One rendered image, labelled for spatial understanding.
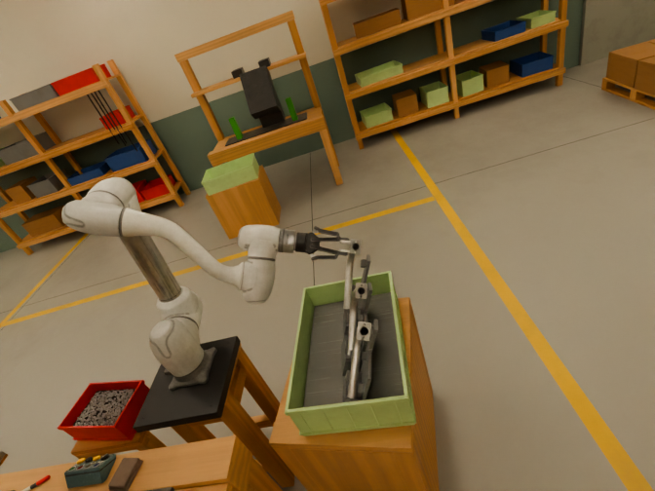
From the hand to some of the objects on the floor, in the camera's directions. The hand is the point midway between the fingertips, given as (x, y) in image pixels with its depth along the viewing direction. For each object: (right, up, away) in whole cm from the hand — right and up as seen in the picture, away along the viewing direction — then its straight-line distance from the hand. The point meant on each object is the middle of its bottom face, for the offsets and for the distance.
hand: (348, 246), depth 136 cm
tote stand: (+24, -110, +57) cm, 126 cm away
